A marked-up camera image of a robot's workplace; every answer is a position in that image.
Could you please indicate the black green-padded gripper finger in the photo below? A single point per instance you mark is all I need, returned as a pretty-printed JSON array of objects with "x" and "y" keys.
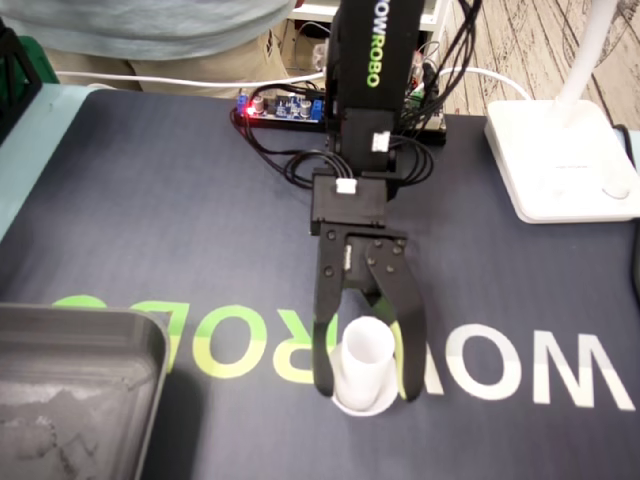
[{"x": 407, "y": 325}]

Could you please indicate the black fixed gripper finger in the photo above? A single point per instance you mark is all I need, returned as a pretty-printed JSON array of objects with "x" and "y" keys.
[{"x": 327, "y": 325}]

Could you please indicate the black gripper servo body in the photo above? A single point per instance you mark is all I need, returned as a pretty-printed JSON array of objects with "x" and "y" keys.
[{"x": 359, "y": 265}]

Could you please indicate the white flanged plastic cup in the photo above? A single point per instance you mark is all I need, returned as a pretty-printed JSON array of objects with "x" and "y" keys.
[{"x": 365, "y": 365}]

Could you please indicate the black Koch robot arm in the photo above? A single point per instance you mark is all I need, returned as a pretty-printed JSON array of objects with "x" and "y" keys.
[{"x": 375, "y": 100}]

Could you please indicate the green controller board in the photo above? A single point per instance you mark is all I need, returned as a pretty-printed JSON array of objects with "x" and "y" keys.
[{"x": 417, "y": 100}]

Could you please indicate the blue circuit board red LED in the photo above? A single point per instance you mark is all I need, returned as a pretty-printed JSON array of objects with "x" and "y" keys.
[{"x": 280, "y": 107}]

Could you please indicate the dark grey WOWROBO mat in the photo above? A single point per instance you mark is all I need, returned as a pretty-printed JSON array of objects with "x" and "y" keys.
[{"x": 150, "y": 200}]

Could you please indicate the white desk lamp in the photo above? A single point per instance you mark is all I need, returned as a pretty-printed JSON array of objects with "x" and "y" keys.
[{"x": 555, "y": 155}]

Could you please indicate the black plastic tray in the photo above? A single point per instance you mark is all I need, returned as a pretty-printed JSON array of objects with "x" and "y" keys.
[{"x": 75, "y": 390}]

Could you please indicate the person in teal shirt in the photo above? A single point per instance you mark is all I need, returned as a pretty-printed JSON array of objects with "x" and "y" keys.
[{"x": 150, "y": 30}]

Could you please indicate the green object behind stand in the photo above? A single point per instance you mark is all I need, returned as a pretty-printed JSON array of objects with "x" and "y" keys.
[{"x": 47, "y": 65}]

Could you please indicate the black metal stand frame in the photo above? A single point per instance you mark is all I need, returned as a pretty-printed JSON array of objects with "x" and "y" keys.
[{"x": 22, "y": 75}]

